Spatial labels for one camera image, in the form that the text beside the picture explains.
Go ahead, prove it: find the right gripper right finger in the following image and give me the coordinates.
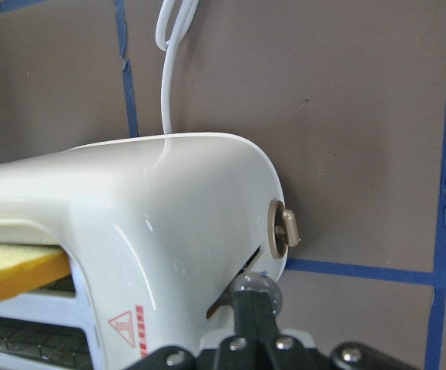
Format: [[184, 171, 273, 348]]
[[253, 293, 303, 369]]

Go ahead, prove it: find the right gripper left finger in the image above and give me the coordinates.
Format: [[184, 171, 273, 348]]
[[213, 291, 258, 370]]

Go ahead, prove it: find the bread slice with orange crust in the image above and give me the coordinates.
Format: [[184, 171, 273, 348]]
[[0, 244, 71, 301]]

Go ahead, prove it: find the white toaster power cord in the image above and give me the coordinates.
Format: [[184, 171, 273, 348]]
[[155, 0, 200, 136]]

